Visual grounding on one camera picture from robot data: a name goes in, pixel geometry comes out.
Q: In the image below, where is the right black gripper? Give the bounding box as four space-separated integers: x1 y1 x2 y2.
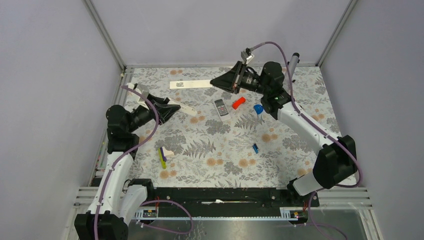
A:
210 61 269 96

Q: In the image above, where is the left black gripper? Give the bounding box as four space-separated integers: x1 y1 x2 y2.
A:
127 93 180 133

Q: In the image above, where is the white rectangular stick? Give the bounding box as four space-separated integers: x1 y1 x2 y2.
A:
169 79 212 89

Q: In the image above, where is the white battery cover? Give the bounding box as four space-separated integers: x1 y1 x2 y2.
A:
168 98 198 117

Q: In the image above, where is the white remote control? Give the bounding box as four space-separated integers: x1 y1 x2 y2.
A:
213 99 231 122

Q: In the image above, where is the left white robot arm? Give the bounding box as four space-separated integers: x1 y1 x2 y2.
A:
74 94 181 240

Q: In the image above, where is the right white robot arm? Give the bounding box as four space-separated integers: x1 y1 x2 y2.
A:
210 61 358 206

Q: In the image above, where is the orange cylinder block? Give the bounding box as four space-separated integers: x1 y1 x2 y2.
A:
231 97 246 110

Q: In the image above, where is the blue bottle cap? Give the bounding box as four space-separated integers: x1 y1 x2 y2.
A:
253 104 264 115

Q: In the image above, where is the purple green block stack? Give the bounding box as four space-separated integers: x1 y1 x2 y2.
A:
157 147 175 170

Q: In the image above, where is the grey microphone on stand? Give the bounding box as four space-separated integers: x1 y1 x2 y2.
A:
287 52 300 83

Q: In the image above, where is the blue battery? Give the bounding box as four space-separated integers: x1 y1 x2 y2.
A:
252 143 259 154

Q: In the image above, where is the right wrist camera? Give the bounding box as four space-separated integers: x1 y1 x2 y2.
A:
240 48 255 65

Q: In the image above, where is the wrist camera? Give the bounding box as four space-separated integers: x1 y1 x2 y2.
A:
127 83 149 109
240 48 255 65

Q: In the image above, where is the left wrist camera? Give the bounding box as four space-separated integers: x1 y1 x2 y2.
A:
127 83 149 109

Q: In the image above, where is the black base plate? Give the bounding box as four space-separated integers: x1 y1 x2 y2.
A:
133 187 320 220

